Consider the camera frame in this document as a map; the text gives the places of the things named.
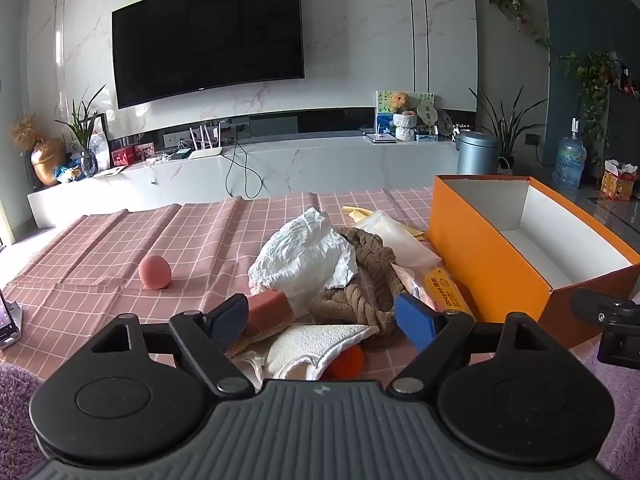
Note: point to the orange cardboard box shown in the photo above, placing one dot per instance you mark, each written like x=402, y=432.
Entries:
x=480, y=260

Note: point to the dried flower bunch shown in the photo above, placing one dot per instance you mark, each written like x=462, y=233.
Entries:
x=25, y=130

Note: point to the pink soft ball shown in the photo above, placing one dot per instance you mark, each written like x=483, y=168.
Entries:
x=155, y=272

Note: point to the pink checked tablecloth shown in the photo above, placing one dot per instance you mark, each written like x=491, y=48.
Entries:
x=100, y=240

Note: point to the dark cabinet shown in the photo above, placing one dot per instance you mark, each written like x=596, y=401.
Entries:
x=622, y=125

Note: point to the clear plastic bag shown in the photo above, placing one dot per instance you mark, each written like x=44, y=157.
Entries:
x=400, y=242

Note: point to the orange crochet fruit toy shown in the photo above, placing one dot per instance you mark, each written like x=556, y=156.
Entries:
x=347, y=362

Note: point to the woven basket bag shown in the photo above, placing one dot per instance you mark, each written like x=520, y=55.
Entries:
x=506, y=169

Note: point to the red gift box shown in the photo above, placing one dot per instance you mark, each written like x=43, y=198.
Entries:
x=122, y=156
x=145, y=152

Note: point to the black picture frame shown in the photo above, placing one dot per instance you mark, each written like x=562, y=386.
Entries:
x=100, y=145

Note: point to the wall socket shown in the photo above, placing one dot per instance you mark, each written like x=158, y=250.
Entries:
x=533, y=139

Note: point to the round hand fan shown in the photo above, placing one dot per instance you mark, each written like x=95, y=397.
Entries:
x=427, y=112

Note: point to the green plant in glass vase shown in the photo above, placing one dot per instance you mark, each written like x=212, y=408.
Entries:
x=82, y=125

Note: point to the red tissue box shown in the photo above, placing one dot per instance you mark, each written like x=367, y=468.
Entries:
x=617, y=182

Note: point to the green blue painting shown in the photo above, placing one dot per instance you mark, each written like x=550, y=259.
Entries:
x=382, y=120

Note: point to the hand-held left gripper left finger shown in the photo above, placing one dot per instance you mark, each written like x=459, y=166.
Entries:
x=227, y=324

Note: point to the decorative plate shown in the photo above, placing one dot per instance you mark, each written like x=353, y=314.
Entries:
x=445, y=121

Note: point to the white cloth mitt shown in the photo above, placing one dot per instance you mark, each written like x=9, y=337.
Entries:
x=310, y=347

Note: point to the white router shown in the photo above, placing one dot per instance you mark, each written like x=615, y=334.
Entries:
x=205, y=152

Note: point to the brown teddy bear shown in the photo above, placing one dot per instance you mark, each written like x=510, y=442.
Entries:
x=400, y=101

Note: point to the laptop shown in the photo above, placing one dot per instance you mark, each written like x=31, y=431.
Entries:
x=381, y=138

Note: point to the blue grey trash bin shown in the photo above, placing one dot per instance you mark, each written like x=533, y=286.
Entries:
x=477, y=157

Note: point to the gold vase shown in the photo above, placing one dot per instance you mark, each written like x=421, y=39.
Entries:
x=47, y=162

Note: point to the pink yellow tissue packet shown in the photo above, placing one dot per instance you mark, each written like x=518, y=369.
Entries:
x=440, y=292

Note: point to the black flat television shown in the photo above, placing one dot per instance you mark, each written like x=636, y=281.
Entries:
x=205, y=40

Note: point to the smartphone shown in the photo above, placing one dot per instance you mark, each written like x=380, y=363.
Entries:
x=5, y=315

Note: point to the hanging vine plant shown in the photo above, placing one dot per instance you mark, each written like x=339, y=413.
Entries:
x=515, y=7

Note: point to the trailing pothos plant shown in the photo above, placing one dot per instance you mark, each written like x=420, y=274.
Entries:
x=592, y=67

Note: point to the white plastic bag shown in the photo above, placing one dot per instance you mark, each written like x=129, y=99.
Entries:
x=300, y=255

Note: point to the grey phone stand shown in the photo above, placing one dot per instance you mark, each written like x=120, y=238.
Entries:
x=16, y=322

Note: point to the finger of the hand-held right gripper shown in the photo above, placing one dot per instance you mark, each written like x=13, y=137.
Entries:
x=620, y=346
x=587, y=304

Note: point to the pink sponge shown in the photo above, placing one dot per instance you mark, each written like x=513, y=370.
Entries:
x=270, y=312

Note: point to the blue water bottle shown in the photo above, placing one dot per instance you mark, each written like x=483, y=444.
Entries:
x=569, y=160

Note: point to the long leaf potted plant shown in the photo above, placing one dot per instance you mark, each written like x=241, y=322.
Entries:
x=507, y=130

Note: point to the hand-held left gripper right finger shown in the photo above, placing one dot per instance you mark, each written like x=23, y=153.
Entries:
x=417, y=322

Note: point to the white marble television console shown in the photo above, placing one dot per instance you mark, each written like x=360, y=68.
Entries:
x=325, y=165

